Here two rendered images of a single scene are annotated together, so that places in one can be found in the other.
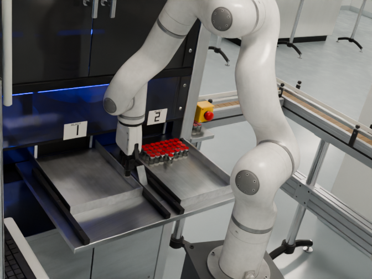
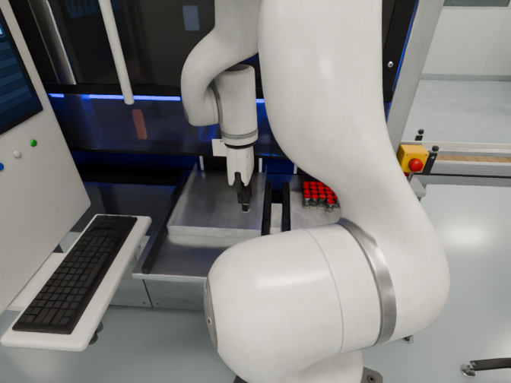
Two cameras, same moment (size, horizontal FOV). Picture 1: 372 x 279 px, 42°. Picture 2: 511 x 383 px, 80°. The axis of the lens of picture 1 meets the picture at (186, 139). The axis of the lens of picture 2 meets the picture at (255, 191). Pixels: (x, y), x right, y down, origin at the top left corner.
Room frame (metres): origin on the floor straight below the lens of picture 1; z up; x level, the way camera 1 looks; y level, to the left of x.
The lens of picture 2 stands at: (0.91, -0.31, 1.48)
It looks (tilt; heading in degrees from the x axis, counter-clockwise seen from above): 36 degrees down; 46
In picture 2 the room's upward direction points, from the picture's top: straight up
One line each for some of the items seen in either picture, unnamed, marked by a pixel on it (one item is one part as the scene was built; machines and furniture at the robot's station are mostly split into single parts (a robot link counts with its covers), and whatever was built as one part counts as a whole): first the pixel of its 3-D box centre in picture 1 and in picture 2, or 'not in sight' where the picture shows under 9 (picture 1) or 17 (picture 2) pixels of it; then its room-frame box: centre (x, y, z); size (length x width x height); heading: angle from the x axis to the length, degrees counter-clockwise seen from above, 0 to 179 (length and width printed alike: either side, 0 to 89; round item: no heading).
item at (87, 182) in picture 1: (84, 173); (223, 195); (1.37, 0.32, 0.90); 0.34 x 0.26 x 0.04; 42
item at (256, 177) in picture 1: (257, 189); (295, 325); (1.07, -0.21, 1.16); 0.19 x 0.12 x 0.24; 150
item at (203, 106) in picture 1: (201, 110); (410, 157); (1.85, -0.04, 0.99); 0.08 x 0.07 x 0.07; 42
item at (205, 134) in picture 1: (193, 131); (400, 182); (1.90, -0.03, 0.87); 0.14 x 0.13 x 0.02; 42
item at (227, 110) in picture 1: (227, 104); (471, 159); (2.15, -0.16, 0.92); 0.69 x 0.16 x 0.16; 132
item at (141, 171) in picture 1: (149, 182); (276, 227); (1.37, 0.09, 0.91); 0.14 x 0.03 x 0.06; 42
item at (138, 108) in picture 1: (132, 92); (234, 99); (1.32, 0.19, 1.25); 0.09 x 0.08 x 0.13; 156
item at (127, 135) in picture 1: (129, 133); (241, 157); (1.33, 0.18, 1.11); 0.10 x 0.08 x 0.11; 36
